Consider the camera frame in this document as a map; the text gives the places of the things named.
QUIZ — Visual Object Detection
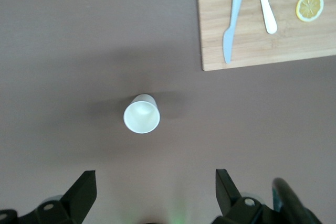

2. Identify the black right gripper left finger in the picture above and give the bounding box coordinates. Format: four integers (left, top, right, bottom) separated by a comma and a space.
18, 170, 98, 224

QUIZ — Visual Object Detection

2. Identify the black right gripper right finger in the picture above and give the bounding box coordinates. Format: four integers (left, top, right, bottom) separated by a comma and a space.
215, 168, 275, 224

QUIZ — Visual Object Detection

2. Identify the white plastic cup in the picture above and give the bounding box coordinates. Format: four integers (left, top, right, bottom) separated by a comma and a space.
123, 93, 161, 134

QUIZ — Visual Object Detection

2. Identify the bamboo cutting board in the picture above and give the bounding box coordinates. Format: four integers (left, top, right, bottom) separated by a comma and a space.
194, 0, 336, 72

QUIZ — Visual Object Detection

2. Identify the grey plastic knife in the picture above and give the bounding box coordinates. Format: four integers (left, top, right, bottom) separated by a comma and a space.
222, 0, 246, 65

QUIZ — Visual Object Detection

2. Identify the white plastic knife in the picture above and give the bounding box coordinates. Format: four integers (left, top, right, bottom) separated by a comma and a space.
248, 0, 278, 35

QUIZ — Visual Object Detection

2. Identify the yellow lemon slice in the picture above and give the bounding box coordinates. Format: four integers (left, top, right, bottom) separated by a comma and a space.
296, 0, 324, 23

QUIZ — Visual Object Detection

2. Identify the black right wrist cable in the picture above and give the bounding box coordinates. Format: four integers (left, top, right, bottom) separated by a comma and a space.
271, 177, 322, 224

